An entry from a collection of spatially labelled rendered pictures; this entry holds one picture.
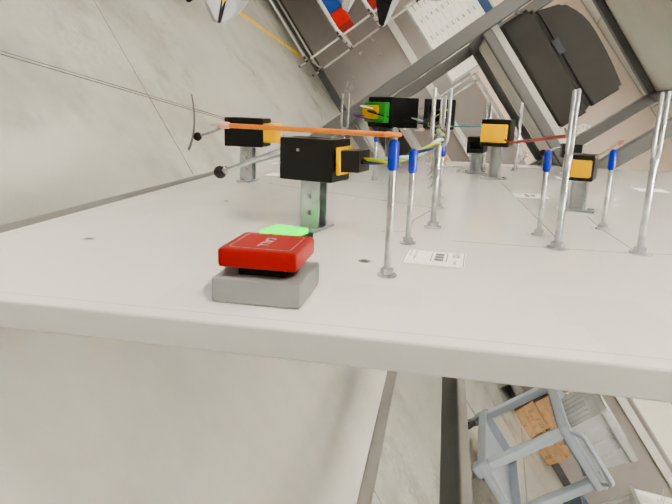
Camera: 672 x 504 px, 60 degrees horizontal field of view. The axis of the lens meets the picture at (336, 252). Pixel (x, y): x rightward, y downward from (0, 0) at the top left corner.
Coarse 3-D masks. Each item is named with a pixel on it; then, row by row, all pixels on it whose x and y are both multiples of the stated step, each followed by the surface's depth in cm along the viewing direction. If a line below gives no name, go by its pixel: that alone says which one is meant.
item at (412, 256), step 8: (408, 256) 48; (416, 256) 48; (424, 256) 49; (432, 256) 49; (440, 256) 49; (448, 256) 49; (456, 256) 49; (464, 256) 49; (424, 264) 46; (432, 264) 46; (440, 264) 46; (448, 264) 46; (456, 264) 46
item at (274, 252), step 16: (240, 240) 37; (256, 240) 37; (272, 240) 38; (288, 240) 38; (304, 240) 38; (224, 256) 35; (240, 256) 35; (256, 256) 35; (272, 256) 35; (288, 256) 34; (304, 256) 36; (240, 272) 36; (256, 272) 36; (272, 272) 36; (288, 272) 37
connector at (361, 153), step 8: (344, 152) 54; (352, 152) 53; (360, 152) 54; (368, 152) 56; (344, 160) 54; (352, 160) 54; (360, 160) 54; (344, 168) 54; (352, 168) 54; (360, 168) 54; (368, 168) 56
